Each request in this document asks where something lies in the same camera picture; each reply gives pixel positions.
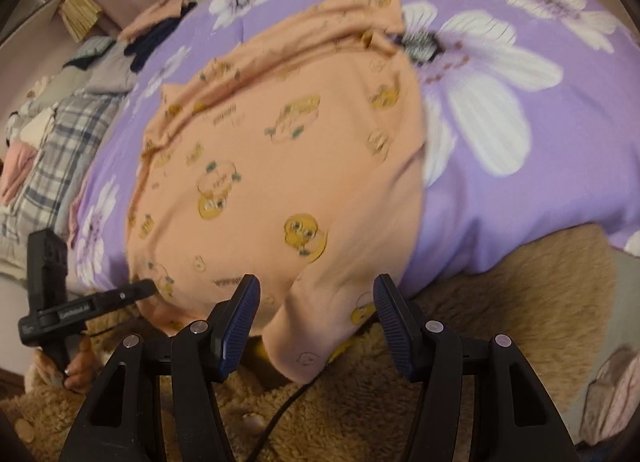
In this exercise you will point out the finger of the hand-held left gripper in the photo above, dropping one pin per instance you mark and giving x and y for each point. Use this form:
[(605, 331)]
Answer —
[(120, 294)]

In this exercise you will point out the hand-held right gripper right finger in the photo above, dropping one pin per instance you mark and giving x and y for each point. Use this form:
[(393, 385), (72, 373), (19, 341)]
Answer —
[(395, 327)]

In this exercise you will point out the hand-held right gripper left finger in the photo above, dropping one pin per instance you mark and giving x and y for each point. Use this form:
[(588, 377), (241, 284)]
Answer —
[(240, 322)]

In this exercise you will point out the orange printed shirt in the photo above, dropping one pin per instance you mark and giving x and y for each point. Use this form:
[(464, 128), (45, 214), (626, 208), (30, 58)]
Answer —
[(260, 167)]

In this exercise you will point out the dark navy clothes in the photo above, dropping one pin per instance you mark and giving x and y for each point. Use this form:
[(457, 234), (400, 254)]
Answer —
[(150, 45)]

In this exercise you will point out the pink folded clothes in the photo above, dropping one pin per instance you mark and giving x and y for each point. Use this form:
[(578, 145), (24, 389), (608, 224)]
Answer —
[(155, 15)]

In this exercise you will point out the person's left hand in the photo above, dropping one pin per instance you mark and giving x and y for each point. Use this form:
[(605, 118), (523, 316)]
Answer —
[(78, 372)]

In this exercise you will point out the pink crumpled cloth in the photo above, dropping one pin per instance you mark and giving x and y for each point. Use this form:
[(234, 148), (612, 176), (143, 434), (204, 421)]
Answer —
[(17, 170)]

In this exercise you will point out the grey plaid quilt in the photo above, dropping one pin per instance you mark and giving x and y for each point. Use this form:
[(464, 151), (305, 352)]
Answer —
[(65, 142)]

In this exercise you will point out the cream crumpled cloth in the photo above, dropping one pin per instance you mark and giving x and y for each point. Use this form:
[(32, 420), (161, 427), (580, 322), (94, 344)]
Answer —
[(35, 127)]

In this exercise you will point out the purple floral blanket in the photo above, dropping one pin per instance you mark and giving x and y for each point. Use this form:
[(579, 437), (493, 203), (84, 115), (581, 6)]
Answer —
[(500, 202)]

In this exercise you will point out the grey pillow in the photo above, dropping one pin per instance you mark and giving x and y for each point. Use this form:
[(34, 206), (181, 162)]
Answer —
[(112, 72)]

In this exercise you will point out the pink patterned cloth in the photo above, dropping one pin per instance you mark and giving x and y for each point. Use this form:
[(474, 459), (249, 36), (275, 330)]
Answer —
[(615, 392)]

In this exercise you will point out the blue striped pillow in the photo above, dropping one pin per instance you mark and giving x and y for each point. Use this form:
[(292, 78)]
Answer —
[(90, 52)]

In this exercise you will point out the yellow pleated cloth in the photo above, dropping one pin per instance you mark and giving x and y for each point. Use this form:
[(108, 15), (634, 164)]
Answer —
[(80, 15)]

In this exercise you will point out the white wall shelf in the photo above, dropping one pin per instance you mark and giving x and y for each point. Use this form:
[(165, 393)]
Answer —
[(40, 7)]

